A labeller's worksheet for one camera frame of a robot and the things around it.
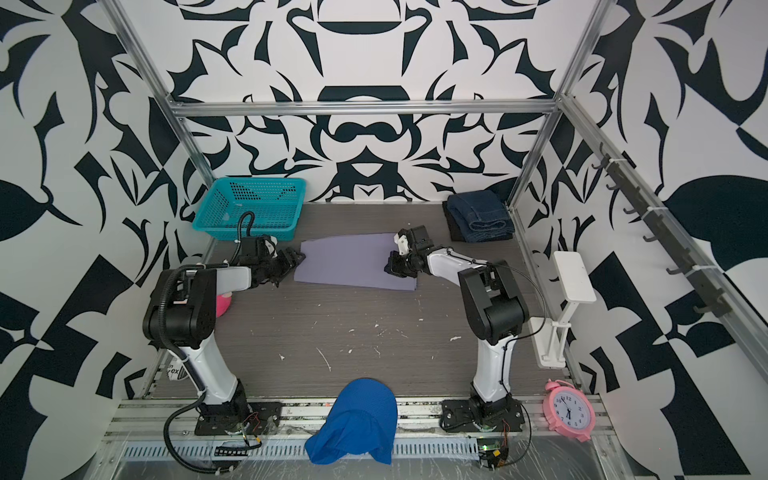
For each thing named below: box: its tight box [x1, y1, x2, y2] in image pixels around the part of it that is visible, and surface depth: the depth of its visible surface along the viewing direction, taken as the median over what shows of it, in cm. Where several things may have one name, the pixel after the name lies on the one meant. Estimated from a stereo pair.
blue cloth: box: [304, 378, 398, 465], surface depth 70 cm
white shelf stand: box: [528, 251, 597, 369], surface depth 77 cm
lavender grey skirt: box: [294, 233, 417, 291], surface depth 98 cm
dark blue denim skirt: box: [446, 190, 515, 243], surface depth 110 cm
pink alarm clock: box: [542, 379, 596, 443], surface depth 75 cm
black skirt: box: [442, 201, 466, 242], surface depth 113 cm
